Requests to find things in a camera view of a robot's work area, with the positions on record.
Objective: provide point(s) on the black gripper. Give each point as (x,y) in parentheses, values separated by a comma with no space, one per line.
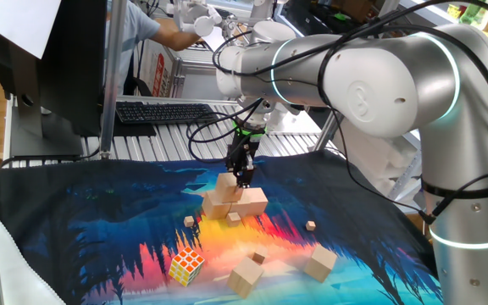
(246,150)

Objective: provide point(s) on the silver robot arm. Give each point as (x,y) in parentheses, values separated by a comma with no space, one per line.
(396,84)

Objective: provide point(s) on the person's forearm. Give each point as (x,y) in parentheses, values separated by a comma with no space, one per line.
(176,40)

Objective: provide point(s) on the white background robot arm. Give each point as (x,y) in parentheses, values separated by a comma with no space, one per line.
(269,29)

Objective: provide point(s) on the small wooden cube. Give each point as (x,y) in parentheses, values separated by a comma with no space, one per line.
(189,221)
(310,225)
(234,219)
(259,255)

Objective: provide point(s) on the black keyboard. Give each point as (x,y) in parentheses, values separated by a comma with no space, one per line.
(163,112)

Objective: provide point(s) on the Rubik's cube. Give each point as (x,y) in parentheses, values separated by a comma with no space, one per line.
(186,266)

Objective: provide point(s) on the red white printed box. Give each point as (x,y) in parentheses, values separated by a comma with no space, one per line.
(158,74)

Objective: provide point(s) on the white foam packing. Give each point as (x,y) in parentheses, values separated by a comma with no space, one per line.
(375,161)

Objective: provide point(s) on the forest sunset printed cloth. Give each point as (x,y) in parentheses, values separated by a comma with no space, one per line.
(100,203)

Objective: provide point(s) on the white robotic hand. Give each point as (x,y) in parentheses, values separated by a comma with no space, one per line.
(197,17)

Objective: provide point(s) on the black storage crate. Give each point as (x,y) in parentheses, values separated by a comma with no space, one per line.
(312,17)

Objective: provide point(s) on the person in blue shirt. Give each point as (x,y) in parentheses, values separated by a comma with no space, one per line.
(131,29)

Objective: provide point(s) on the black computer monitor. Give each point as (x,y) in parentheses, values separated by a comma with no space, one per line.
(70,63)

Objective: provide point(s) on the white paper sheet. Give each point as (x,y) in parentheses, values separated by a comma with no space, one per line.
(19,21)

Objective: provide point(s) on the green bottle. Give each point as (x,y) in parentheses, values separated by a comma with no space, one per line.
(475,10)

